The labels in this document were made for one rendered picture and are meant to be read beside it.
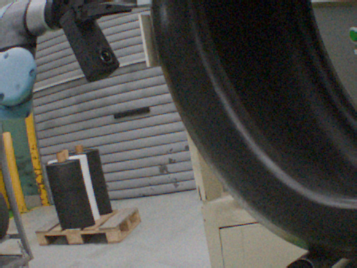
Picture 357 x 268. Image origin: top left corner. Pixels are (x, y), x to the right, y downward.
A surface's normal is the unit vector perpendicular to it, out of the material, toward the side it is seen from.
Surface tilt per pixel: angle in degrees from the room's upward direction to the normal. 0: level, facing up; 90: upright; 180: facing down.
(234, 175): 97
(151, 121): 90
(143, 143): 90
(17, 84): 90
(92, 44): 67
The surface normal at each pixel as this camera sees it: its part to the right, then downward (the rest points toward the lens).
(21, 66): 0.17, 0.02
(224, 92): 0.68, -0.45
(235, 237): -0.58, 0.15
